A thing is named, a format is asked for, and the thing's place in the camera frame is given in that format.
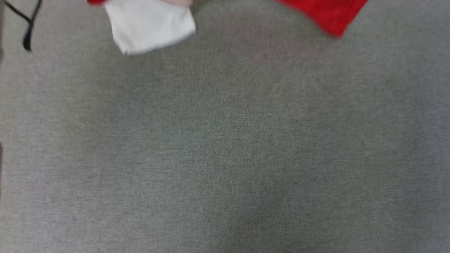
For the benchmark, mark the red and white garment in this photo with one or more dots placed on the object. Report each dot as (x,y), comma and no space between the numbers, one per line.
(151,28)

